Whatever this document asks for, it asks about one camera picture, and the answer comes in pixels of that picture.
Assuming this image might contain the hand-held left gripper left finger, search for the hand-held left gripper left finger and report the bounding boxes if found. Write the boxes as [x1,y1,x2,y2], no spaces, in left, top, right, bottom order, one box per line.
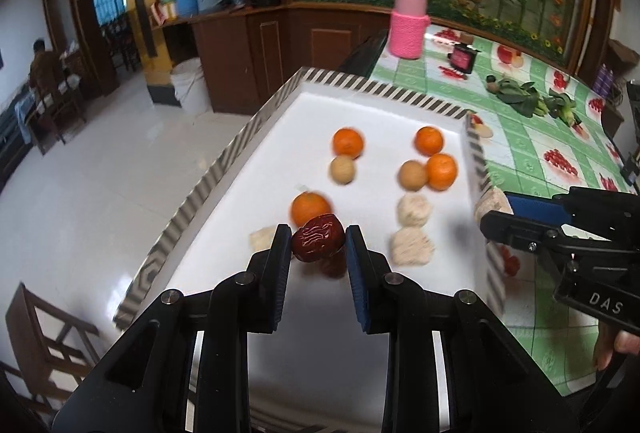
[50,223,293,433]

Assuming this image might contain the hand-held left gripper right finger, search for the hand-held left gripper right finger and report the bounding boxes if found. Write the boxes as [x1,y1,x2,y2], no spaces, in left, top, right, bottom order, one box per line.
[345,224,566,433]

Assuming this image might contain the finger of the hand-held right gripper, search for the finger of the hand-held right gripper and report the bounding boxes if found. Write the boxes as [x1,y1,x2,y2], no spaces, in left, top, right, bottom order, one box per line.
[480,209,640,284]
[504,187,640,239]

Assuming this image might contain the red date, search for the red date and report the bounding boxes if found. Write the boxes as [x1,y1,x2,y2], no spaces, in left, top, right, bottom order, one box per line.
[291,213,346,263]

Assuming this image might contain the beige rough food chunk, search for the beige rough food chunk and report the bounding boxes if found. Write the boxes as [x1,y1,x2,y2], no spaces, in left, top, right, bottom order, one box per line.
[396,193,433,228]
[390,228,435,268]

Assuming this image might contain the orange mandarin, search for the orange mandarin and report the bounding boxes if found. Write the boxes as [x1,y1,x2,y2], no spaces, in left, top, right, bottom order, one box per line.
[332,127,366,160]
[426,153,459,192]
[414,126,445,156]
[291,191,333,226]

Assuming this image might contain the brown longan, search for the brown longan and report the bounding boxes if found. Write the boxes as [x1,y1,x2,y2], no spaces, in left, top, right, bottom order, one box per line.
[328,156,358,185]
[398,160,429,192]

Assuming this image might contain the white tray with striped rim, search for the white tray with striped rim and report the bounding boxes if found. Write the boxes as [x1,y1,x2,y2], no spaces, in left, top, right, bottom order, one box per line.
[114,67,508,431]

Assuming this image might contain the person's right hand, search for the person's right hand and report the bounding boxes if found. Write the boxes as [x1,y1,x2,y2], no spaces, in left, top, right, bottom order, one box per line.
[594,327,640,370]

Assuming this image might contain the green fruit print tablecloth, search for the green fruit print tablecloth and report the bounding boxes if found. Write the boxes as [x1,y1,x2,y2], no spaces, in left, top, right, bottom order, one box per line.
[370,26,640,396]

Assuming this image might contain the green leafy vegetable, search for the green leafy vegetable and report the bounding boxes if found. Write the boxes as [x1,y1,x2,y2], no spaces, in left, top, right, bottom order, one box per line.
[535,93,583,126]
[495,78,541,116]

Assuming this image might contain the purple bottles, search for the purple bottles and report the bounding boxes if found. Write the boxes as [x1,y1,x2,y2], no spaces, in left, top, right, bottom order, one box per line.
[594,63,616,96]

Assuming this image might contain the dark red small box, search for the dark red small box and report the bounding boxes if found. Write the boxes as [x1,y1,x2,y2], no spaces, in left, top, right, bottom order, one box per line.
[447,42,477,75]

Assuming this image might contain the cardboard box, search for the cardboard box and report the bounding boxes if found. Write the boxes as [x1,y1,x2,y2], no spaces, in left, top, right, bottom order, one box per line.
[607,38,640,66]

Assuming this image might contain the white plastic bucket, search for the white plastic bucket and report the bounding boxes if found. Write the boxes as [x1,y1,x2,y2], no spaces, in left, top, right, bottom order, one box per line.
[170,58,211,116]

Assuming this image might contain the pink knitted sleeve bottle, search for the pink knitted sleeve bottle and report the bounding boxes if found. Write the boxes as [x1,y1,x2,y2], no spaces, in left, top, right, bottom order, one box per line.
[389,0,431,60]

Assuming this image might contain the black glossy furniture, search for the black glossy furniture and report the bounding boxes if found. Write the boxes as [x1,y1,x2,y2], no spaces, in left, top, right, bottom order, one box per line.
[337,29,388,79]

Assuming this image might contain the wooden counter cabinet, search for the wooden counter cabinet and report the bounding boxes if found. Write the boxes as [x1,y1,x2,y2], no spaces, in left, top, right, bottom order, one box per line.
[192,3,391,116]

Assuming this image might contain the dark wooden dining chair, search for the dark wooden dining chair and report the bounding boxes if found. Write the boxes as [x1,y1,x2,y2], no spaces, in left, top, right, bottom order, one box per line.
[102,16,143,74]

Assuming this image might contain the red and white box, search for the red and white box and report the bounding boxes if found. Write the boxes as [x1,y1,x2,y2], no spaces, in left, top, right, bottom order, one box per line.
[151,2,179,25]

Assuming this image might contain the golden pillar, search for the golden pillar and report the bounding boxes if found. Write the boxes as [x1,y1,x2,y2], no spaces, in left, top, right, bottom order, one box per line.
[116,0,176,106]

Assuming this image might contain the black sofa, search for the black sofa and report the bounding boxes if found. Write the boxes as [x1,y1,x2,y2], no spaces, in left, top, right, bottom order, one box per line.
[0,98,36,194]

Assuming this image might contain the blue cloth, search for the blue cloth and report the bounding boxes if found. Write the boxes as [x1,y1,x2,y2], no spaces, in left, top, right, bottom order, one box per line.
[15,97,36,124]

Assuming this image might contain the wooden chair frame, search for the wooden chair frame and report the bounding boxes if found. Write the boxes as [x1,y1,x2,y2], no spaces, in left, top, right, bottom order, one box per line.
[0,282,103,419]

